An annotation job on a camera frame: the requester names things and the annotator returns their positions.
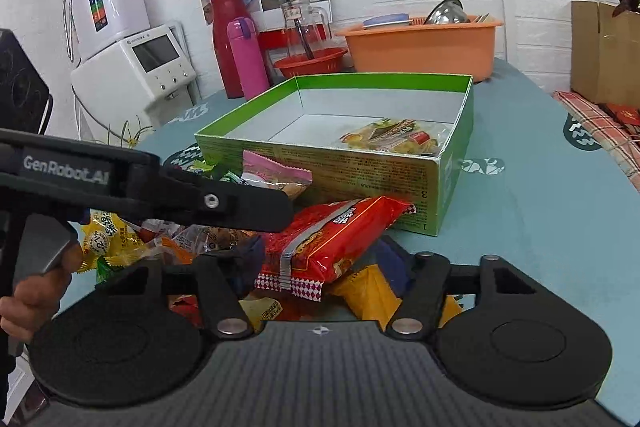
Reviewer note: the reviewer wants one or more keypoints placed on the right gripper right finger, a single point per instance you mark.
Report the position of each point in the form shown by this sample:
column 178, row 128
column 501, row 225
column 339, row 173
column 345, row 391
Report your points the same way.
column 419, row 281

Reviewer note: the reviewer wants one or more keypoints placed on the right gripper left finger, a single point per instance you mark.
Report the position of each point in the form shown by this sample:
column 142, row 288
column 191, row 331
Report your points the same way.
column 224, row 278

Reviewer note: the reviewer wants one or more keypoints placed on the red instant noodle packet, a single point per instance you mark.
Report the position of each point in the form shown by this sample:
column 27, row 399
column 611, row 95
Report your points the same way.
column 323, row 242

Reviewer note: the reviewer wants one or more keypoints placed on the person's left hand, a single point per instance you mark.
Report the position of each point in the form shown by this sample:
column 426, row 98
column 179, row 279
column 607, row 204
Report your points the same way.
column 37, row 298

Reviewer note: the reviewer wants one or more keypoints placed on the orange yellow snack packet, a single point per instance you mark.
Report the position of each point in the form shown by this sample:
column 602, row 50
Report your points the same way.
column 369, row 295

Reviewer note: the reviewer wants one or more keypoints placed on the pink snack packet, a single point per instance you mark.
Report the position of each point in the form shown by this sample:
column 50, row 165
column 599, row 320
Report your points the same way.
column 264, row 172

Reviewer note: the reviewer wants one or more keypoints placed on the green cardboard box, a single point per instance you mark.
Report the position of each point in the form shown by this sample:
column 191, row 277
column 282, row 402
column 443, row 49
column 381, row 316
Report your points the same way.
column 300, row 121

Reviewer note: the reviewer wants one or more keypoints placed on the clear yellow snack packet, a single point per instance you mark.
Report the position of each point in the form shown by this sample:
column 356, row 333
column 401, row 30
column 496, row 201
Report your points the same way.
column 398, row 136

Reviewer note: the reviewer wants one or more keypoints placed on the white water purifier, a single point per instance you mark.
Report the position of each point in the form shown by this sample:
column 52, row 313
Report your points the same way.
column 100, row 23

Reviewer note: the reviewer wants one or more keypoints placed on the red plastic basket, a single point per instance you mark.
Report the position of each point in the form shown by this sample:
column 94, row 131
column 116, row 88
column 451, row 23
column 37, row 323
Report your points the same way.
column 325, row 61

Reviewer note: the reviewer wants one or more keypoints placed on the pink thermos bottle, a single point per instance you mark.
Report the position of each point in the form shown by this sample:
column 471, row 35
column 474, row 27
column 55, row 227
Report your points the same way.
column 247, row 57

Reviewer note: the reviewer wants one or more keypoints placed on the glass pitcher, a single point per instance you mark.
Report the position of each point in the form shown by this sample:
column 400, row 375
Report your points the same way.
column 306, row 28

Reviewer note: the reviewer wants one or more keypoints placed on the dark red thermos jug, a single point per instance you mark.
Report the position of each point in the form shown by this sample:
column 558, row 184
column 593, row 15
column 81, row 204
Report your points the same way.
column 224, row 11

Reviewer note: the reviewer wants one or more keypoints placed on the orange plastic basin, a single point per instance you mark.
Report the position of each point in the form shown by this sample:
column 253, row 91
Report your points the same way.
column 459, row 49

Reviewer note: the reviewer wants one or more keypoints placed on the steel bowl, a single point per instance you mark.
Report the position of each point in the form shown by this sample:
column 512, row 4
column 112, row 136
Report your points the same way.
column 447, row 12

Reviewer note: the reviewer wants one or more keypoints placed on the brown cardboard box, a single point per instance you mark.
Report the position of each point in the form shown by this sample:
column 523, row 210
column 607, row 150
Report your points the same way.
column 604, row 66

